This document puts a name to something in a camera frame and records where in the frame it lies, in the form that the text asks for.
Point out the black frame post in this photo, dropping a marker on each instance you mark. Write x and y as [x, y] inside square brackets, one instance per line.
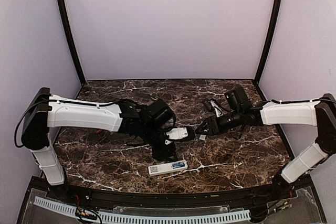
[70, 41]
[268, 41]

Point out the left black frame post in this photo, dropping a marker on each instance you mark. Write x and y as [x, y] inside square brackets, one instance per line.
[70, 41]

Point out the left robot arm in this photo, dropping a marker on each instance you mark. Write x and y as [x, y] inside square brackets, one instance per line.
[124, 116]

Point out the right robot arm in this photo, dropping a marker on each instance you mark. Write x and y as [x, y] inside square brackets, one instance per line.
[318, 112]

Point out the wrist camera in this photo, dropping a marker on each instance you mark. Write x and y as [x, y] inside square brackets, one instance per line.
[212, 105]
[180, 134]

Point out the white remote control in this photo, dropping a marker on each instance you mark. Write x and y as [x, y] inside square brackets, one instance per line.
[166, 168]

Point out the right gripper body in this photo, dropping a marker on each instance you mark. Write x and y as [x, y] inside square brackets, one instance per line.
[221, 127]

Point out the white slotted cable duct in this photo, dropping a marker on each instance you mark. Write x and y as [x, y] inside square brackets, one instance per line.
[110, 217]

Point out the white battery cover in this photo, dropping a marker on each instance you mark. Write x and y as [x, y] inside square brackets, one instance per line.
[202, 137]

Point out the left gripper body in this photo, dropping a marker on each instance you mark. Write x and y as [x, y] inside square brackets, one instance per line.
[158, 153]

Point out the black front rail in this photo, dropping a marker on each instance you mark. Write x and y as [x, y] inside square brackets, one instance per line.
[255, 197]

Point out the right black frame post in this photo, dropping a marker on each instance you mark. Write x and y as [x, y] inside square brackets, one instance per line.
[268, 41]

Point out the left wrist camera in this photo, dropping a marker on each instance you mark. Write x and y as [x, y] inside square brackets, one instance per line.
[180, 134]

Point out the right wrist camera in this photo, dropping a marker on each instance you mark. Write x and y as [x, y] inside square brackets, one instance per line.
[212, 105]

